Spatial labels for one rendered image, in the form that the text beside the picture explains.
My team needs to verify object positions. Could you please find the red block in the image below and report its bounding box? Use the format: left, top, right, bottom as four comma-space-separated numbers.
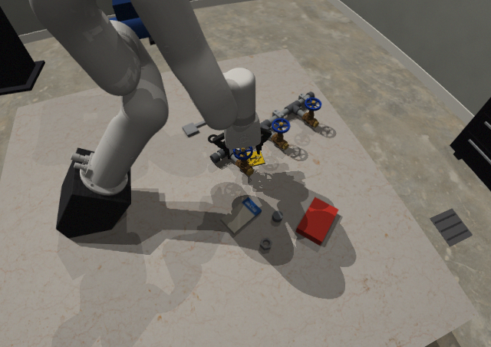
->
296, 197, 338, 246

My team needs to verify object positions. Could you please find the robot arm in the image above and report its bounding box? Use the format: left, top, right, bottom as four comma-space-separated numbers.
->
29, 0, 255, 196

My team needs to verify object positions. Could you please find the dark grey cylinder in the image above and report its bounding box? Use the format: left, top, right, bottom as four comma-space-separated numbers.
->
272, 210, 283, 223

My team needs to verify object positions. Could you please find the dark grey hex nut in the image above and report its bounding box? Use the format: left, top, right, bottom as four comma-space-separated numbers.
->
260, 237, 272, 250

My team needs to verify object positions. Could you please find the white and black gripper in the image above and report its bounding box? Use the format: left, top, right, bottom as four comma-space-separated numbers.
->
213, 113, 272, 159

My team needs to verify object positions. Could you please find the yellow tag with chain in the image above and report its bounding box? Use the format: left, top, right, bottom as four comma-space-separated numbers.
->
246, 151, 265, 167

